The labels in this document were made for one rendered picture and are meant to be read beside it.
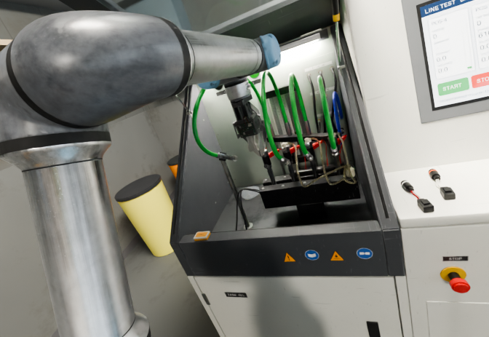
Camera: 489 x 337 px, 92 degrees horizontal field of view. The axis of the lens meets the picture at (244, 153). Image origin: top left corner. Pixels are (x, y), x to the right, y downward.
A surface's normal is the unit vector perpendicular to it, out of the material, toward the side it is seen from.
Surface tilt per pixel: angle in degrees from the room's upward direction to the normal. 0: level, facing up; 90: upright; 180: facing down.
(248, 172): 90
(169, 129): 90
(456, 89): 76
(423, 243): 90
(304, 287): 90
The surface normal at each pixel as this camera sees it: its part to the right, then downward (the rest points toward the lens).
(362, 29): -0.32, 0.19
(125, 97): 0.58, 0.70
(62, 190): 0.44, -0.03
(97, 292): 0.67, -0.07
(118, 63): 0.54, 0.30
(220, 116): -0.26, 0.41
